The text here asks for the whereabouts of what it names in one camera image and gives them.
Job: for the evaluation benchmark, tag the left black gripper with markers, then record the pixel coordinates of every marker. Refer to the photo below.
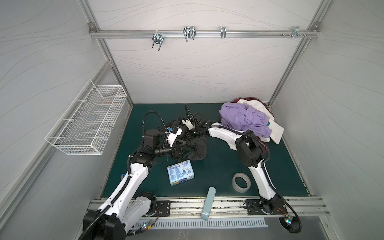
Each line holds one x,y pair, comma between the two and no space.
178,157

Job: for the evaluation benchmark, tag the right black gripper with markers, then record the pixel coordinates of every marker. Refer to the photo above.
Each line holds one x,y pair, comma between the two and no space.
198,124

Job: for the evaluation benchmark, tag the dark grey cloth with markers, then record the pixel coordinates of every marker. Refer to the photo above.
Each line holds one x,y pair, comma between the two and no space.
195,149

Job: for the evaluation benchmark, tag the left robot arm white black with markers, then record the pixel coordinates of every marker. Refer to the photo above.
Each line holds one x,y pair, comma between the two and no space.
114,219

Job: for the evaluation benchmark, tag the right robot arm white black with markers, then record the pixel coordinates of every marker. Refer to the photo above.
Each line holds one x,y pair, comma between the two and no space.
253,153

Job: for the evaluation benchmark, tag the purple cloth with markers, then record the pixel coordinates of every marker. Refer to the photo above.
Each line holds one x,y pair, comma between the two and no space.
242,117

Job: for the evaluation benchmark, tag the white cloth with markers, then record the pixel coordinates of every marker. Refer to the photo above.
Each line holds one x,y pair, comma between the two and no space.
277,130

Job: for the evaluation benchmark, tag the blue printed box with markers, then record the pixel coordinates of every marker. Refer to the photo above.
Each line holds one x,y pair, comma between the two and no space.
180,172

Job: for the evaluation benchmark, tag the green table mat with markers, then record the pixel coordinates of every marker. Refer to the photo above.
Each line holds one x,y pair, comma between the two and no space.
216,170

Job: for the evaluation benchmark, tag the light teal slim box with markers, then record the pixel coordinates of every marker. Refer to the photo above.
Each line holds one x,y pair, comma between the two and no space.
208,204

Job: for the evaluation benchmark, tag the clear tape roll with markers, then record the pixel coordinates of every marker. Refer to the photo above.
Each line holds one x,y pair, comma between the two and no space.
241,183

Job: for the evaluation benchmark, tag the metal u-bolt clamp middle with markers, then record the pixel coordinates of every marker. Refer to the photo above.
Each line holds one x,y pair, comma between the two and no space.
189,33

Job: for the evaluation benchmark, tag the metal u-bolt clamp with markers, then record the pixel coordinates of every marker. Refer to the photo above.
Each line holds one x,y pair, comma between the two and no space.
189,33
157,39

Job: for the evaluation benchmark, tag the metal u-bolt clamp left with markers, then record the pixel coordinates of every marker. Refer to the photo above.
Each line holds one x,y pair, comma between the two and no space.
157,39

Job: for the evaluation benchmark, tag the black fan with led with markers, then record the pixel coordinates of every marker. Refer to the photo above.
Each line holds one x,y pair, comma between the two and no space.
291,224

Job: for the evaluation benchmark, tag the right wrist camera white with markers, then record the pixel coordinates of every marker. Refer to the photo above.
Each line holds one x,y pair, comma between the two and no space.
189,124

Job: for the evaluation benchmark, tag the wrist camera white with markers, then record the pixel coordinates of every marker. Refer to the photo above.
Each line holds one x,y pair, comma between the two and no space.
189,124
173,133

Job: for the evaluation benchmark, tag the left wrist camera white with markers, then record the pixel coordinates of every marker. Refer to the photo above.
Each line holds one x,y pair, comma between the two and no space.
173,133

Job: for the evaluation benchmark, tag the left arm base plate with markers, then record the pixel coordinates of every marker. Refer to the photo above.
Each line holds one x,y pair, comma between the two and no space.
159,209

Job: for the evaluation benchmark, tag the white slotted cable duct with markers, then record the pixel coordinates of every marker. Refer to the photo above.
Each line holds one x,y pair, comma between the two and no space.
215,223

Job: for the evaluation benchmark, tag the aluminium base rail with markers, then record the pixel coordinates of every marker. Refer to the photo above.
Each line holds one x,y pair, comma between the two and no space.
234,207

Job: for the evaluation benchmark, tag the aluminium cross rail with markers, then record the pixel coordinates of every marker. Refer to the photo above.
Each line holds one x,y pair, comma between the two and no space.
201,34

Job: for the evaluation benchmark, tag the white wire basket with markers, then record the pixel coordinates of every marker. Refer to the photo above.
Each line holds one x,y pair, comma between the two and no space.
86,125

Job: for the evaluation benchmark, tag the small metal bracket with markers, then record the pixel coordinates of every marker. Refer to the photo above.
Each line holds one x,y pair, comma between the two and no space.
223,32

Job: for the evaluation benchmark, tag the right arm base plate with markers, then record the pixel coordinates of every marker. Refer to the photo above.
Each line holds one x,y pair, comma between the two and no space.
253,207

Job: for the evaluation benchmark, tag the metal bolt bracket right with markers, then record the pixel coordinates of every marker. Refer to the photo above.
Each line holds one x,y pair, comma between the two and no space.
296,34

